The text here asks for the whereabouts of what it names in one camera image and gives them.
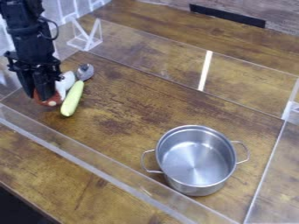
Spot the black bar at table back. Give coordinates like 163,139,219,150
189,3,267,28

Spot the clear acrylic triangular bracket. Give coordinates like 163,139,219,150
67,19,103,52

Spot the spoon with yellow-green handle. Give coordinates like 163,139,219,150
60,64,95,117

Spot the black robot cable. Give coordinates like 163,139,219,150
36,16,61,41

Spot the red plush mushroom toy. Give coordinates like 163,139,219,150
33,71,76,107

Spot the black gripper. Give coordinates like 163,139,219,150
4,51,61,102

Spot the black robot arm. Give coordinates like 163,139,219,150
0,0,61,101

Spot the clear acrylic front barrier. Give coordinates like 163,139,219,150
0,103,237,224

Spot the silver pot with handles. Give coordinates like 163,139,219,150
140,125,250,197

